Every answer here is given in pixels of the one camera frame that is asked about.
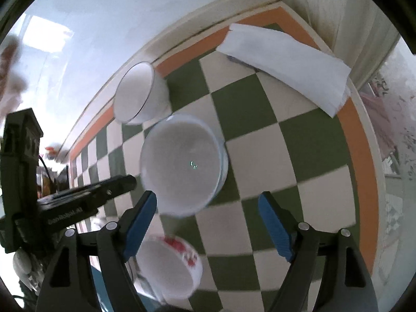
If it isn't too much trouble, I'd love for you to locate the checkered green white tablecloth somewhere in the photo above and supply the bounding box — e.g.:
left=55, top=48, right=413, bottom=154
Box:
left=66, top=4, right=388, bottom=312

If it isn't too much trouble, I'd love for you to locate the white bowl blue floral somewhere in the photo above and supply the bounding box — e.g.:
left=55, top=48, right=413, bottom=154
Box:
left=140, top=113, right=229, bottom=218

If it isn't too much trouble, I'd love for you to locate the black cable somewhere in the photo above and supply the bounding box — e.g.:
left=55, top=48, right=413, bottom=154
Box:
left=38, top=153, right=58, bottom=199

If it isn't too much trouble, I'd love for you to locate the white bowl far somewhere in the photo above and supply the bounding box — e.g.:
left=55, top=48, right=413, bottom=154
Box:
left=114, top=61, right=169, bottom=125

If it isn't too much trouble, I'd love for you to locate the white bowl red floral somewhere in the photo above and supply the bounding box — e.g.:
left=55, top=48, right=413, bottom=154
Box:
left=136, top=235, right=203, bottom=299

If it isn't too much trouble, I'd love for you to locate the folded white paper towel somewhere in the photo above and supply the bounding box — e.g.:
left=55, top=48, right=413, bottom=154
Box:
left=217, top=23, right=350, bottom=117

